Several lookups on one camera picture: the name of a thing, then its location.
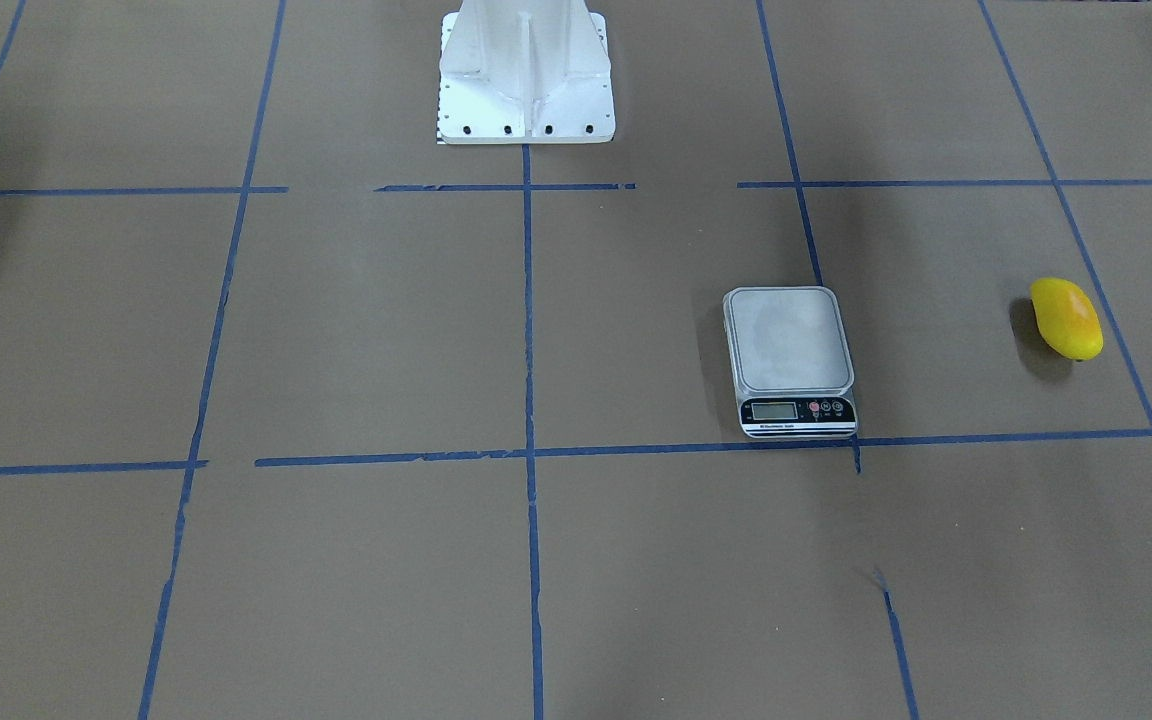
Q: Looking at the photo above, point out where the grey digital kitchen scale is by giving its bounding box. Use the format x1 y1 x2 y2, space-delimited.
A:
722 286 859 439

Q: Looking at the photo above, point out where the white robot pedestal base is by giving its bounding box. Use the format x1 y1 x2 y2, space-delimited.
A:
435 1 617 145

